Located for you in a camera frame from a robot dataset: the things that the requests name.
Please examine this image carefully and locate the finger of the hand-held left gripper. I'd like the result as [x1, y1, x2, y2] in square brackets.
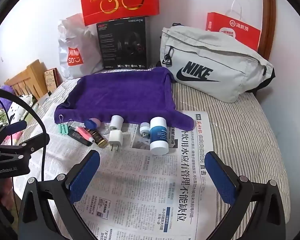
[0, 133, 50, 160]
[0, 120, 28, 143]

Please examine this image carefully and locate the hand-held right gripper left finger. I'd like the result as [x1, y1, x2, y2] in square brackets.
[17, 150, 101, 240]

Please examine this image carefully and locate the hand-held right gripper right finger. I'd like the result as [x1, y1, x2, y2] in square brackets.
[204, 151, 287, 240]

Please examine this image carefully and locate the black gold tube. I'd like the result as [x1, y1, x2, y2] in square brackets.
[89, 129, 108, 147]

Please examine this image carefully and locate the black marker pen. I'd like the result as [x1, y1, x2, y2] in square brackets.
[69, 127, 93, 147]

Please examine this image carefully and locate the green binder clip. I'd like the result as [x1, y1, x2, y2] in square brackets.
[58, 114, 74, 135]

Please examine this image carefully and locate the pink highlighter pen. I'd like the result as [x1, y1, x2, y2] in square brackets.
[76, 127, 95, 143]

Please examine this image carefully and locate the white charger plug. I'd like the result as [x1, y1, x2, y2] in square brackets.
[108, 129, 123, 152]

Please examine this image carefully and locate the pink blue eraser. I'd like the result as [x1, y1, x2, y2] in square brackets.
[84, 118, 100, 130]

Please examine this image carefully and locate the white tape roll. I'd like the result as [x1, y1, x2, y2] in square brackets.
[109, 115, 123, 131]

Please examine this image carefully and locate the small white usb device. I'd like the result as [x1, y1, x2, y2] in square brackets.
[139, 122, 151, 139]

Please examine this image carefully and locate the white blue bottle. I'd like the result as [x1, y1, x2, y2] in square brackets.
[149, 117, 169, 155]

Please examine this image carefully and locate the person's left hand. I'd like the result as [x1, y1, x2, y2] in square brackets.
[0, 179, 15, 211]

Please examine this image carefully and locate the white spotted pillow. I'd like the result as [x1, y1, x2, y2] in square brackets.
[5, 94, 37, 123]

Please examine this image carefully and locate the purple plush toy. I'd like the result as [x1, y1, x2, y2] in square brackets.
[0, 84, 17, 100]

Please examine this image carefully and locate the wooden headboard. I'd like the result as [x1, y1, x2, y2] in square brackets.
[4, 59, 52, 100]

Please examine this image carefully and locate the newspaper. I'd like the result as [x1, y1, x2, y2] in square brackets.
[44, 110, 213, 240]

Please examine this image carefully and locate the brown patterned box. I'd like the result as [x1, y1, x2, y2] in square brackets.
[44, 68, 59, 93]

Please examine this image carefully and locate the purple towel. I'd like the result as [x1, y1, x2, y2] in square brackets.
[54, 67, 194, 131]

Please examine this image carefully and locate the white plastic shopping bag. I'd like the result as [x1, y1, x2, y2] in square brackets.
[57, 13, 103, 80]

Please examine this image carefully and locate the grey waist bag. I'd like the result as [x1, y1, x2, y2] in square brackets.
[160, 26, 275, 103]

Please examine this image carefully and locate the black headset box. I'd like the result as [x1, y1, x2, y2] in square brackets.
[96, 16, 147, 69]

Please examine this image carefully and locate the red white paper bag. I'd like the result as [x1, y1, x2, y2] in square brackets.
[206, 0, 262, 53]

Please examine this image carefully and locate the black cable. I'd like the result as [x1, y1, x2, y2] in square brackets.
[0, 87, 50, 182]

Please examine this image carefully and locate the brown wooden door frame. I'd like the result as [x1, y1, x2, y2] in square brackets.
[261, 0, 277, 60]

